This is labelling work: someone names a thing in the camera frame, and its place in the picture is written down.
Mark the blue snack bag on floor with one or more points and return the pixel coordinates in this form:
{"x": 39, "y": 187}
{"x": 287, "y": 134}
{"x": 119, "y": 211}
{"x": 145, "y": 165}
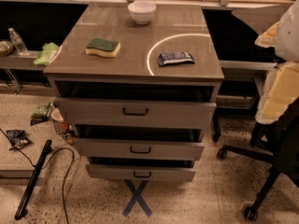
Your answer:
{"x": 17, "y": 139}

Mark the black office chair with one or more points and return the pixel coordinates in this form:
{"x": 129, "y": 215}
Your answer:
{"x": 281, "y": 140}

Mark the green cloth on shelf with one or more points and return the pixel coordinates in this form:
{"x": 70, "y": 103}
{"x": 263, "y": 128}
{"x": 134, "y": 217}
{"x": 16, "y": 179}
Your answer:
{"x": 46, "y": 54}

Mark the grey drawer cabinet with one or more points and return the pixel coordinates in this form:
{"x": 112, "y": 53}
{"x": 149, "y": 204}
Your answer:
{"x": 134, "y": 74}

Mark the blue rxbar blueberry wrapper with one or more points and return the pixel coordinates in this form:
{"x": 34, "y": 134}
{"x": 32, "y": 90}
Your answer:
{"x": 165, "y": 59}

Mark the bottom grey drawer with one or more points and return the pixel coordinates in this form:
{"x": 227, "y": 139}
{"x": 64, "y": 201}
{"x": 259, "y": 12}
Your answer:
{"x": 140, "y": 173}

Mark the black bar on floor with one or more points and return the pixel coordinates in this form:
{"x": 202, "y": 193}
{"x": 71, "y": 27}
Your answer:
{"x": 21, "y": 210}

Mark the paper cup on floor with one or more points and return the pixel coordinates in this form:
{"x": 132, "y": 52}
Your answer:
{"x": 59, "y": 124}

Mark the middle grey drawer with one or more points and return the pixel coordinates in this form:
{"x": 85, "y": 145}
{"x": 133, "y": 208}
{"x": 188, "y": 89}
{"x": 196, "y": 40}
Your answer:
{"x": 132, "y": 149}

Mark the green snack bag on floor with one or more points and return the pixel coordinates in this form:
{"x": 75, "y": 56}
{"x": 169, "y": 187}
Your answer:
{"x": 40, "y": 114}

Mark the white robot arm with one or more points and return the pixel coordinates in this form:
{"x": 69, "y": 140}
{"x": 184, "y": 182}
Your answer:
{"x": 281, "y": 87}

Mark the clear plastic water bottle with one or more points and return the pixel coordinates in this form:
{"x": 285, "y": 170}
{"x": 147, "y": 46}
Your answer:
{"x": 17, "y": 42}

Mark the brown bowl on shelf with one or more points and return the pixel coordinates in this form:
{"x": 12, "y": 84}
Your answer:
{"x": 6, "y": 47}

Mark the green yellow sponge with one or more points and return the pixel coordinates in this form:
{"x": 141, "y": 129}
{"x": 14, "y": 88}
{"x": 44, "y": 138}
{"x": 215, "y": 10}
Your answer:
{"x": 102, "y": 47}

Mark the white ceramic bowl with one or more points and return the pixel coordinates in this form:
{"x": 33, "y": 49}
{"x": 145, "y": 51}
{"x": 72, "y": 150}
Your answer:
{"x": 141, "y": 11}

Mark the grey drawer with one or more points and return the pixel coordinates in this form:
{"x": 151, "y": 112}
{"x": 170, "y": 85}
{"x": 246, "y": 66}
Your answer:
{"x": 132, "y": 149}
{"x": 133, "y": 113}
{"x": 140, "y": 173}

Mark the top grey drawer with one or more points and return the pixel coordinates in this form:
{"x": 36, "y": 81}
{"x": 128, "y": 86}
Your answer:
{"x": 133, "y": 113}

